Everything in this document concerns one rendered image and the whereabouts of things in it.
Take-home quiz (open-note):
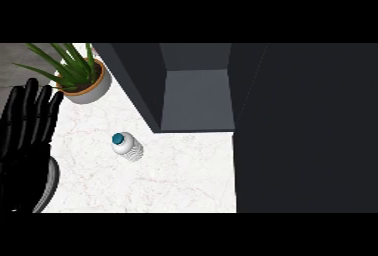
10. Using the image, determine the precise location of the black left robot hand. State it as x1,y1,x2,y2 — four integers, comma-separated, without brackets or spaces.
0,77,66,214

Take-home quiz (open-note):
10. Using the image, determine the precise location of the clear water bottle teal cap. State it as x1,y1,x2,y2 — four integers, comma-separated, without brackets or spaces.
109,131,146,163

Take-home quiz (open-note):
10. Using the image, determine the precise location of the dark grey open cabinet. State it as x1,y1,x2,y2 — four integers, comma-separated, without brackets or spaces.
91,42,270,134

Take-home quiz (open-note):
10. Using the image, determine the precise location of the dark grey cabinet door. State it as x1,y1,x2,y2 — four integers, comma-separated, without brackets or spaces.
229,42,378,214

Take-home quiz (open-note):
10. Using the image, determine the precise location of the white plant pot orange rim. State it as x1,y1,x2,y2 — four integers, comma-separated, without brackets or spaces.
54,57,113,105

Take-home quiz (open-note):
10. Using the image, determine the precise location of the green aloe plant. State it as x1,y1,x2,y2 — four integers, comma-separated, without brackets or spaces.
11,42,100,92

